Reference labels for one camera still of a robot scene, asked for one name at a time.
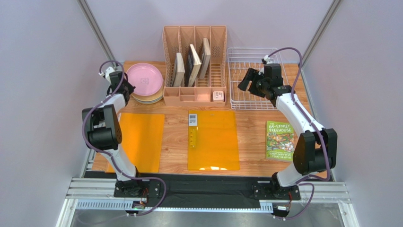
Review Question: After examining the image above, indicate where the blue plate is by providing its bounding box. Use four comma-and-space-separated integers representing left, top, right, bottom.
135, 98, 162, 105

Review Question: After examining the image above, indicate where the pink plate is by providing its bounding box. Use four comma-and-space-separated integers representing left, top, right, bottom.
126, 63, 163, 96

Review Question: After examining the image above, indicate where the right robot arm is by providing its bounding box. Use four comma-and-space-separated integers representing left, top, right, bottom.
237, 63, 338, 199

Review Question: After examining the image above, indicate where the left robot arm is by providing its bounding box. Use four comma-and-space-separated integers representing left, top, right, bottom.
81, 70, 146, 198

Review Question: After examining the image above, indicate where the white power adapter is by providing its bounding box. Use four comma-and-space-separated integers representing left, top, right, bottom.
212, 91, 225, 102

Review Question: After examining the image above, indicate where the pink plastic file organizer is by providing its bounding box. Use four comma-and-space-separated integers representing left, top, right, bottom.
162, 26, 227, 107

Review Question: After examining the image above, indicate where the left orange plastic sheet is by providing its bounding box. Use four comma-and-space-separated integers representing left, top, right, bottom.
119, 113, 165, 173

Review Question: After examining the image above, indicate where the orange plastic sheet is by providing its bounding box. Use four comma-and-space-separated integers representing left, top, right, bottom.
119, 113, 165, 173
187, 110, 240, 171

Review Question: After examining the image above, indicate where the right book grey cover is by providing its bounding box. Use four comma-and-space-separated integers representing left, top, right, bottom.
198, 38, 211, 79

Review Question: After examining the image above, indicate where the left book blue cover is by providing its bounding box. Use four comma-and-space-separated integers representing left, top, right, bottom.
171, 52, 185, 87

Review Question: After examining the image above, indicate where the green treehouse book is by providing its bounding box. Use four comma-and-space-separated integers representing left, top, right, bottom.
265, 121, 294, 162

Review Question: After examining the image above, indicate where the middle book black cover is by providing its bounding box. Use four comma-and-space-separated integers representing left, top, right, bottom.
184, 44, 202, 87

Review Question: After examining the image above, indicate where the centre orange plastic sheet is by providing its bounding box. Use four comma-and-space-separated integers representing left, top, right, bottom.
187, 110, 240, 171

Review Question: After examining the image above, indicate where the white wire dish rack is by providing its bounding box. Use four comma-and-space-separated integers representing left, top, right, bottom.
227, 46, 294, 112

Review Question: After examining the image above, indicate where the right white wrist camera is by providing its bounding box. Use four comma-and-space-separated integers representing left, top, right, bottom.
259, 55, 275, 74

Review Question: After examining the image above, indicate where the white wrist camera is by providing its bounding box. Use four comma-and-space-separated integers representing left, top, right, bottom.
98, 67, 116, 83
259, 55, 275, 74

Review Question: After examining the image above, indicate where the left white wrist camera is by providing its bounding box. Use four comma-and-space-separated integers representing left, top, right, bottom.
98, 67, 116, 83

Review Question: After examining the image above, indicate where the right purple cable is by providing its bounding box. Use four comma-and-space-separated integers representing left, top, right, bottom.
267, 47, 332, 220

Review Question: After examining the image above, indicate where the aluminium rail frame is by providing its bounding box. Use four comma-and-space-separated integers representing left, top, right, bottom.
57, 174, 359, 227

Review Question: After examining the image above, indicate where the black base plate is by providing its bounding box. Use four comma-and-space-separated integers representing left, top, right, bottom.
83, 171, 333, 209

